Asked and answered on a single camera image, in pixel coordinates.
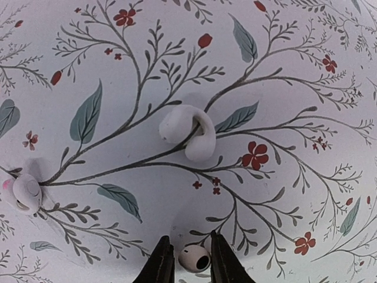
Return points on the white earbud silicone tip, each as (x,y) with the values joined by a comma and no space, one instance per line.
(20,187)

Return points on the cream earbud with stem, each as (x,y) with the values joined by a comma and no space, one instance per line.
(194,258)

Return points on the white earbud partial top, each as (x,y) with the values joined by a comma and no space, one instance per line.
(178,124)

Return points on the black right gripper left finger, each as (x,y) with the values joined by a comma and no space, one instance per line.
(160,266)

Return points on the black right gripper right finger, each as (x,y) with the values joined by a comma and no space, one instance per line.
(225,267)

